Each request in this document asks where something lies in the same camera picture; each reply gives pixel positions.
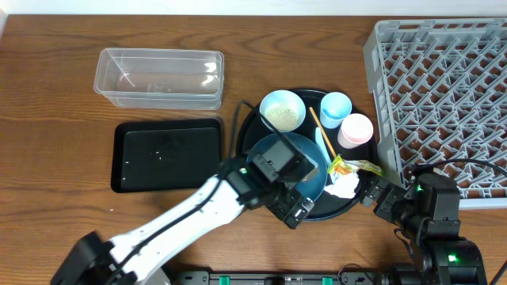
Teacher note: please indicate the yellow snack wrapper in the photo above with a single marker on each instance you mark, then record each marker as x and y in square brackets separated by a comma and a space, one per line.
[344, 167]

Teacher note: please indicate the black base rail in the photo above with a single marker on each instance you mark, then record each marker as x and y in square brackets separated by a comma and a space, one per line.
[234, 278]

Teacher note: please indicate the wooden chopstick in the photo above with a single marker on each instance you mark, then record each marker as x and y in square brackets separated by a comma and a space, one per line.
[324, 135]

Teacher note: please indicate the round black serving tray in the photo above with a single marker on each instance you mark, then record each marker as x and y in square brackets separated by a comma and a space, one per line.
[326, 206]

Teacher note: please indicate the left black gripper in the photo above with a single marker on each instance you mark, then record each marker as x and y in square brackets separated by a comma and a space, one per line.
[297, 211]

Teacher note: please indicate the grey dishwasher rack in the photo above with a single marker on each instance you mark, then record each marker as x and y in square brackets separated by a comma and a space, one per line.
[439, 87]

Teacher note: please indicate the pink cup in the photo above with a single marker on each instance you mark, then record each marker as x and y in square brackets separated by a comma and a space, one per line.
[356, 129]

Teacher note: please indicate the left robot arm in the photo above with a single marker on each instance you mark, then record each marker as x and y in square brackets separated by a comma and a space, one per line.
[133, 258]

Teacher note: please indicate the light blue bowl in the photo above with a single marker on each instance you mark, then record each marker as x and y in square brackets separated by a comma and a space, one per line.
[282, 109]

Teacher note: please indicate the dark blue plate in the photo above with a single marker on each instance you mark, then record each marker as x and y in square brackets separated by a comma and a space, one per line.
[313, 188]

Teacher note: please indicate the light blue cup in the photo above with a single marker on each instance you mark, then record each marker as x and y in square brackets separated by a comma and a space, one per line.
[334, 108]

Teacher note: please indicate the clear plastic bin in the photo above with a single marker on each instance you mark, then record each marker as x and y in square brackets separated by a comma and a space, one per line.
[161, 78]

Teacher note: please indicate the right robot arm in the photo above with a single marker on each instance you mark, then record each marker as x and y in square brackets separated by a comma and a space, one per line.
[427, 218]

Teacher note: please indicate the white plastic spoon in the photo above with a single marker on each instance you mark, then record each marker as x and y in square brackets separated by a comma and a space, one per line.
[319, 140]

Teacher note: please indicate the black rectangular tray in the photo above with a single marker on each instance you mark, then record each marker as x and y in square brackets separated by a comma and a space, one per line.
[165, 155]

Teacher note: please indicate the crumpled white napkin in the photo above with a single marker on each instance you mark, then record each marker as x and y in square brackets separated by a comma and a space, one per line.
[343, 185]

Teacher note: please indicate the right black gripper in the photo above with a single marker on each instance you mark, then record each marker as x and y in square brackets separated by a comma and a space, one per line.
[375, 194]

